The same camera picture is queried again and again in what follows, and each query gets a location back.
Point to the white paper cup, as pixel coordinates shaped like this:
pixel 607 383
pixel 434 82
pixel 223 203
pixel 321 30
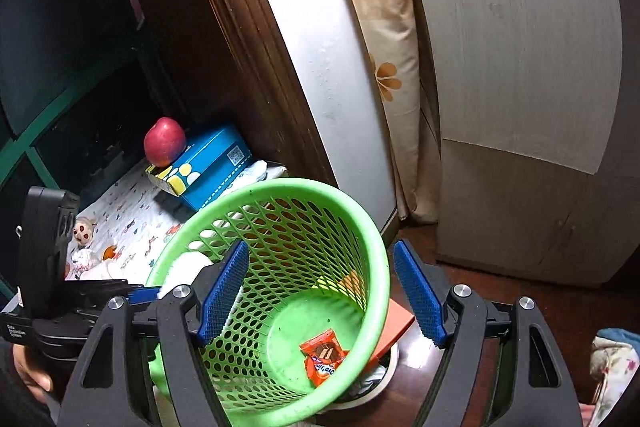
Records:
pixel 183 271

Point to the green plastic mesh basket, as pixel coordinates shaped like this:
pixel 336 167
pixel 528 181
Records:
pixel 317 262

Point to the white paper ball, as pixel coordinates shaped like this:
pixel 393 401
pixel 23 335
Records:
pixel 80 262

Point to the white printed blanket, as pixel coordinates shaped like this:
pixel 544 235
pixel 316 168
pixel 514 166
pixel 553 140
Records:
pixel 134 221

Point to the cream toy with red spots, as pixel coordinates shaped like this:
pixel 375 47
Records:
pixel 83 231

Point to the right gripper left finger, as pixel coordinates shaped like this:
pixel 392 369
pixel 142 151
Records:
pixel 218 287

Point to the grey wooden wardrobe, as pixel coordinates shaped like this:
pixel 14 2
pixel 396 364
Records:
pixel 539 119

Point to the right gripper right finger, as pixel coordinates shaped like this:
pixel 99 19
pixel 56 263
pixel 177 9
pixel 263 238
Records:
pixel 426 287

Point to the red apple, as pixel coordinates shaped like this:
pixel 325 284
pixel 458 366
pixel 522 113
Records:
pixel 164 142

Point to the floral fabric bundle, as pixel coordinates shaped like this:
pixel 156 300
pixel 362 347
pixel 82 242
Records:
pixel 614 361

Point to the blue spotted tissue box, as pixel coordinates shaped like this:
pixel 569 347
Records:
pixel 210 163

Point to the left hand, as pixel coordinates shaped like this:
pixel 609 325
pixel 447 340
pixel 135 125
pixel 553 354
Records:
pixel 31 372

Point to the beige floral curtain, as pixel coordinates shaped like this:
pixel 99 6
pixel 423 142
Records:
pixel 392 37

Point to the orange snack wrapper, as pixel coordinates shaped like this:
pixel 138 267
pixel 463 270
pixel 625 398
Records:
pixel 323 356

